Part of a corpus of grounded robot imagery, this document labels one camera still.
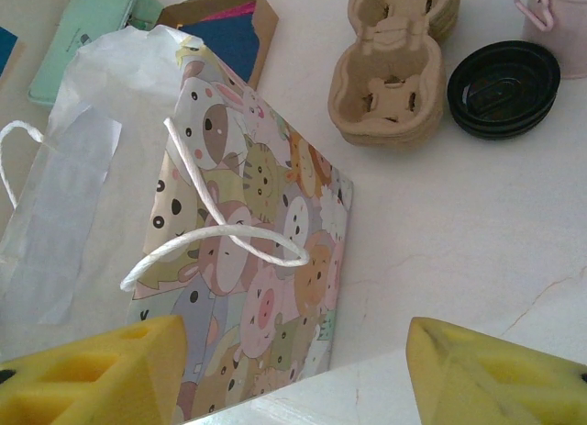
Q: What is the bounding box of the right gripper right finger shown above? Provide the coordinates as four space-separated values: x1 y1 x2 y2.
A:
405 315 587 425

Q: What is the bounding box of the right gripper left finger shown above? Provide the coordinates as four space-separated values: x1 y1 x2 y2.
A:
0 314 187 425

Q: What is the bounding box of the white cartoon print paper bag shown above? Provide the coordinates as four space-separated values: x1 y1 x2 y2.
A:
0 24 354 421

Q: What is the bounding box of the black cup lid stack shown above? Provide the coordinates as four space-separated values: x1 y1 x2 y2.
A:
447 39 561 140

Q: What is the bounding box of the brown pulp cup carrier stack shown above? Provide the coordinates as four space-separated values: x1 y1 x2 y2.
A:
327 0 464 147

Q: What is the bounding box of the mint green zip case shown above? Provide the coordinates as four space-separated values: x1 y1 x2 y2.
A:
27 0 166 107

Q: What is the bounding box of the pink metal straw bucket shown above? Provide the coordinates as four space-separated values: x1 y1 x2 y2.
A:
513 0 587 81

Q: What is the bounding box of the blue paper napkin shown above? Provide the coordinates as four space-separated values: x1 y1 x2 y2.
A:
181 11 262 84

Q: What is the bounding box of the brown cardboard napkin box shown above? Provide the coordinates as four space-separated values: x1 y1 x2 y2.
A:
155 0 280 91

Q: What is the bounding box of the pink paper napkin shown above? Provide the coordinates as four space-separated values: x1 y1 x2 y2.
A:
208 0 258 25

